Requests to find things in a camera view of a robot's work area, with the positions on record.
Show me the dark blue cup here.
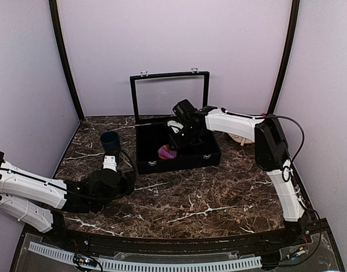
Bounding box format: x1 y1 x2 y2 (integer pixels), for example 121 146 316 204
100 130 121 152

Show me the maroon orange purple sock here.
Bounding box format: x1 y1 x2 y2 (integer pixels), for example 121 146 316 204
158 144 177 160

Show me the left black frame post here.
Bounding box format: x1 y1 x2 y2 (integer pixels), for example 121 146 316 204
49 0 85 122

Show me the black storage box with lid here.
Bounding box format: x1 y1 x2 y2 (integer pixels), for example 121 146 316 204
130 70 222 174

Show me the black frame post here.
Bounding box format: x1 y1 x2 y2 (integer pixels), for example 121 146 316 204
267 0 300 114
49 0 85 122

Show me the right black frame post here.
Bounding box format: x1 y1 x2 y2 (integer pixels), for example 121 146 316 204
267 0 300 114

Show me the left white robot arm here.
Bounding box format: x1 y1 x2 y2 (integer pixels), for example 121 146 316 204
0 148 137 247

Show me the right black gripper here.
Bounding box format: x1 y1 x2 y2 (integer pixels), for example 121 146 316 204
169 124 201 151

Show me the white slotted cable duct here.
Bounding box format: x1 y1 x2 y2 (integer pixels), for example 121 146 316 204
28 242 262 271

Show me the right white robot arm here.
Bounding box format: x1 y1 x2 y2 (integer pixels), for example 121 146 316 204
166 99 305 223

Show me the black front rail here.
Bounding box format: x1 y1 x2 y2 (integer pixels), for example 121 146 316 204
43 229 303 255

